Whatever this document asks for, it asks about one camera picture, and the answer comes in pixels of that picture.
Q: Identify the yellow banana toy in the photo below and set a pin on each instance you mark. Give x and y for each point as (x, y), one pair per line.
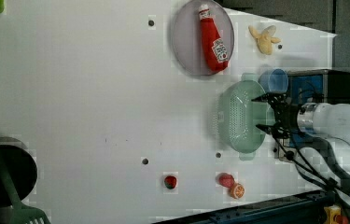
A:
(265, 39)

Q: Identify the blue cup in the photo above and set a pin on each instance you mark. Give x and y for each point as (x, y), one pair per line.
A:
(274, 80)

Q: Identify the green spatula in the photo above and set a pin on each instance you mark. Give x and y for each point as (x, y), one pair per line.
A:
(21, 213)

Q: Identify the red strawberry toy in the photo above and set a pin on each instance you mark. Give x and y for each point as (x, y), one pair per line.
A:
(226, 180)

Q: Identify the green plastic strainer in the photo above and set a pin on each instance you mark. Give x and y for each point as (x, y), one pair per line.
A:
(238, 115)

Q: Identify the red green apple toy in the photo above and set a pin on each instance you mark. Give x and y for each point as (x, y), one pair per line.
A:
(170, 182)

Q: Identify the black round pot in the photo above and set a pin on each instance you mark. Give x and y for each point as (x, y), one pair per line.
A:
(19, 165)

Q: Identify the red ketchup bottle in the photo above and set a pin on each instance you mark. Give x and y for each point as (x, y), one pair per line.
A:
(214, 50)

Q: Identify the orange slice toy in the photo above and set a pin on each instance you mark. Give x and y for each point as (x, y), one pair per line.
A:
(237, 191)

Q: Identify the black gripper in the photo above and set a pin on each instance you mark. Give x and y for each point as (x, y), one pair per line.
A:
(285, 114)

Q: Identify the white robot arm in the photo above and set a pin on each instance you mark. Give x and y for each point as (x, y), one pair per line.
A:
(320, 121)

